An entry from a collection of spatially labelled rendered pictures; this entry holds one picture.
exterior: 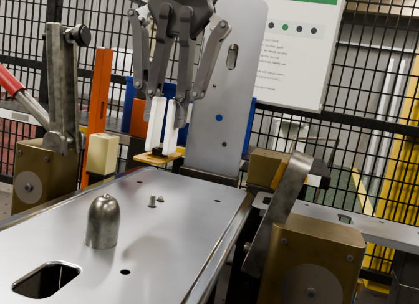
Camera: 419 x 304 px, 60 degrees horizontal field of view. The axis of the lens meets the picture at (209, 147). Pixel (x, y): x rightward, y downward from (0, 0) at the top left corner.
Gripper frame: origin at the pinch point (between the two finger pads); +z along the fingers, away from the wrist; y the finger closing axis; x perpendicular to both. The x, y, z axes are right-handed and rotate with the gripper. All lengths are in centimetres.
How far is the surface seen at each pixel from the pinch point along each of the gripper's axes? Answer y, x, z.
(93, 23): -273, 403, -62
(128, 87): -22.6, 33.6, -2.4
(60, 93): -14.1, -1.9, -1.7
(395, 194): 44, 58, 14
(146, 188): -3.8, 6.6, 11.0
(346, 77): 89, 740, -67
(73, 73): -14.5, 1.0, -4.4
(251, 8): 3.7, 26.5, -21.2
